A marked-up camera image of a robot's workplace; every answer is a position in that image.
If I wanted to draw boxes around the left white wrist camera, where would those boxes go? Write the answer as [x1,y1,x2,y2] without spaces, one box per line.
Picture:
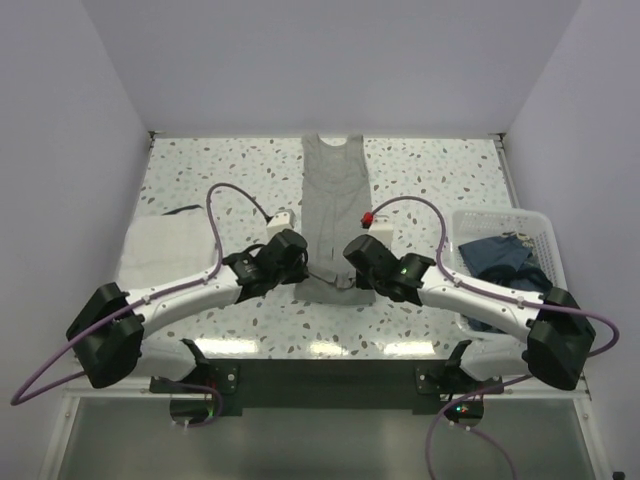
[266,209,296,241]

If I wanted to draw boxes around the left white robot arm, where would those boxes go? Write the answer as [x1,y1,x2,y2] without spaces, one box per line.
[66,229,308,389]

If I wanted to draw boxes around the white plastic basket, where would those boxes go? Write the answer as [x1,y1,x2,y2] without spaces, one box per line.
[444,207,576,341]

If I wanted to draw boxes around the dark blue tank tops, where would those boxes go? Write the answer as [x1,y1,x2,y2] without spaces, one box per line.
[456,232,555,332]

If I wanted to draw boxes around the grey tank top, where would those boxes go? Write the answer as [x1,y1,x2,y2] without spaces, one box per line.
[294,134,376,306]

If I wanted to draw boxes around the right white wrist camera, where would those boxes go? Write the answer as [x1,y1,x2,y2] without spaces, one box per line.
[361,212,394,248]

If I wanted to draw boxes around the white folded tank top stack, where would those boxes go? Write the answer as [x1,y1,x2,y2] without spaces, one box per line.
[115,205,219,304]

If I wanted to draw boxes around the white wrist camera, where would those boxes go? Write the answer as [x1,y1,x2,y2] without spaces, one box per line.
[266,209,296,241]
[361,212,394,248]

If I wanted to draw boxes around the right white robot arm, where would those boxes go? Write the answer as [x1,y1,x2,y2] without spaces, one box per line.
[343,234,595,393]

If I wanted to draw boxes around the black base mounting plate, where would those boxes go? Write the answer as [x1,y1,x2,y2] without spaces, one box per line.
[149,359,504,420]

